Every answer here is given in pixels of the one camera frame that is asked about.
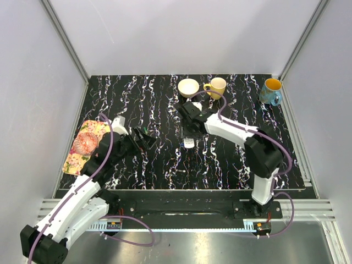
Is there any white remote control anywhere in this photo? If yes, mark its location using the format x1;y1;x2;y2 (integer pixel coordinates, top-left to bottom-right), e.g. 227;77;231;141
183;138;195;149

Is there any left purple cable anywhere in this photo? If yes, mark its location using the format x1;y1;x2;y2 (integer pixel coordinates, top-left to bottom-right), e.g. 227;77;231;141
26;112;155;264

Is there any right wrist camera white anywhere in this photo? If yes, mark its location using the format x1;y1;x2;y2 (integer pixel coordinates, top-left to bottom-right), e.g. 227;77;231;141
192;102;202;111

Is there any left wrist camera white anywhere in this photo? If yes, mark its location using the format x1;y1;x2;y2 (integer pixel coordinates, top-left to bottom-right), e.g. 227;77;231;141
111;115;129;135

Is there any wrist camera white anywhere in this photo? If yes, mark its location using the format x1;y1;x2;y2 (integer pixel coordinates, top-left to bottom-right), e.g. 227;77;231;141
192;102;202;111
111;115;129;135

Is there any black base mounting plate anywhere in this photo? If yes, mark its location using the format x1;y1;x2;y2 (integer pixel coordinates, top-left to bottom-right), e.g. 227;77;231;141
119;199;283;220

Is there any red patterned glass bowl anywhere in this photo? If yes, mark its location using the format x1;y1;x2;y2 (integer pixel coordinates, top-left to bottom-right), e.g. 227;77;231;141
73;132;98;156

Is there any cream ceramic bowl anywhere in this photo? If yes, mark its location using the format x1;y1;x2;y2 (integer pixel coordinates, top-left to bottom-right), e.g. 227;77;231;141
178;78;199;98

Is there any yellow mug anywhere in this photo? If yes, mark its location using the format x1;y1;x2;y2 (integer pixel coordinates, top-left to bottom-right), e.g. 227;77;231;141
203;77;227;100

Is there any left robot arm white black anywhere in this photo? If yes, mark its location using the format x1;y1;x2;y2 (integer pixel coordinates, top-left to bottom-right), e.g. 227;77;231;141
20;127;156;263

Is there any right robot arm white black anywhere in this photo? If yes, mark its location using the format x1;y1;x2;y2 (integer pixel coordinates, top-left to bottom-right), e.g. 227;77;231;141
177;101;283;218

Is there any purple cable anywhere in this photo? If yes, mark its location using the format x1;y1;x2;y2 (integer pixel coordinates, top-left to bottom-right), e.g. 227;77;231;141
189;92;294;239
26;112;155;264

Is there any blue floral mug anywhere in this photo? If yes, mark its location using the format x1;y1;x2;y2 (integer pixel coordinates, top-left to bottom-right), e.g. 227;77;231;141
259;78;282;106

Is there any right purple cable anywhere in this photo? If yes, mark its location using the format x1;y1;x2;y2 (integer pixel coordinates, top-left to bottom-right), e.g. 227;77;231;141
189;92;294;239

